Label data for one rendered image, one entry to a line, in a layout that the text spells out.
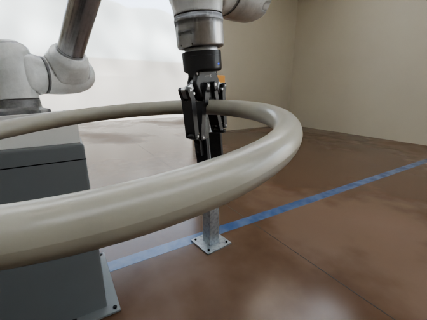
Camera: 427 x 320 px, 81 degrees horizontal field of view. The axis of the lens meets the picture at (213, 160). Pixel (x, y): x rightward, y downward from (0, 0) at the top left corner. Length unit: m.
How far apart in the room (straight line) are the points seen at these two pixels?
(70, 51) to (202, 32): 0.82
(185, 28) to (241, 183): 0.37
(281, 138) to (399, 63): 6.08
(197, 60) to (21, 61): 0.86
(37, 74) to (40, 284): 0.84
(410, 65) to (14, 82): 5.96
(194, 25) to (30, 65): 0.86
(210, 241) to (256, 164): 1.57
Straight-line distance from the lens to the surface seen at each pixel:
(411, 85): 6.14
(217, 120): 0.54
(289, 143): 0.21
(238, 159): 0.16
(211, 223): 1.66
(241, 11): 0.60
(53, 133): 1.12
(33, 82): 1.23
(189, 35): 0.49
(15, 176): 1.13
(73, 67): 1.24
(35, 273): 1.30
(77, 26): 1.16
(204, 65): 0.48
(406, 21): 6.36
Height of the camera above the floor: 1.01
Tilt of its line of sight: 16 degrees down
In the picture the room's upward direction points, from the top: straight up
